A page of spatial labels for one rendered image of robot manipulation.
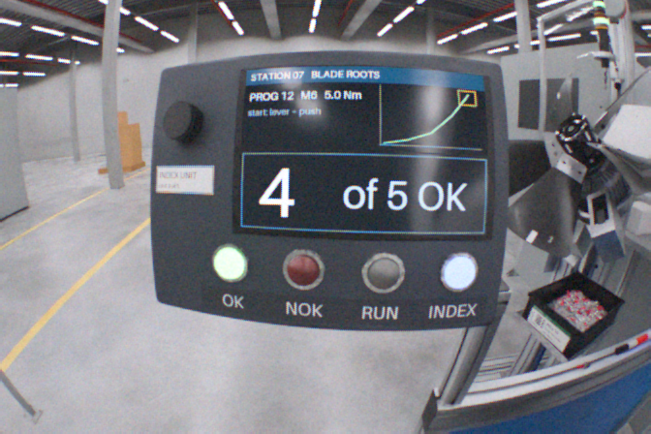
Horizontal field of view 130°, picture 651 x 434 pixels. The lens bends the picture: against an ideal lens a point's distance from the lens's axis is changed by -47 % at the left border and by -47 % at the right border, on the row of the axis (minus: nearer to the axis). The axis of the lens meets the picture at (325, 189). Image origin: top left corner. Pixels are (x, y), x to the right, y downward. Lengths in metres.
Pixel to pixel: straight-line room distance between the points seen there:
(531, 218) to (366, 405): 1.05
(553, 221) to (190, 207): 0.77
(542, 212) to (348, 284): 0.68
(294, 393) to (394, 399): 0.46
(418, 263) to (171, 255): 0.17
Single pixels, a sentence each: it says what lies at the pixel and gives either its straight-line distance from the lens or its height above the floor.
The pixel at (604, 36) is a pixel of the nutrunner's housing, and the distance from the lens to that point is 0.92.
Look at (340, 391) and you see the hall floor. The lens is 1.47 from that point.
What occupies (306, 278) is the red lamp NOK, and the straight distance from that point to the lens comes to 0.18.
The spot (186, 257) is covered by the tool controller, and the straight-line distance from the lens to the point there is 0.22.
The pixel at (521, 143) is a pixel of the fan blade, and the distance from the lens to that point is 1.06.
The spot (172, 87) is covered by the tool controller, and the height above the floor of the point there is 1.24.
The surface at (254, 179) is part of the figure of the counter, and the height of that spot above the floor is 1.17.
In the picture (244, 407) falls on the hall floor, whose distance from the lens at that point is 1.45.
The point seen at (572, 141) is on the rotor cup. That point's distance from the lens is 0.88.
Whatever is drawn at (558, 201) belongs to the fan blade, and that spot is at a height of 1.03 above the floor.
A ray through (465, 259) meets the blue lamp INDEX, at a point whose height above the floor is 1.13.
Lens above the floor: 1.21
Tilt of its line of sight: 15 degrees down
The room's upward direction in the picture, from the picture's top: straight up
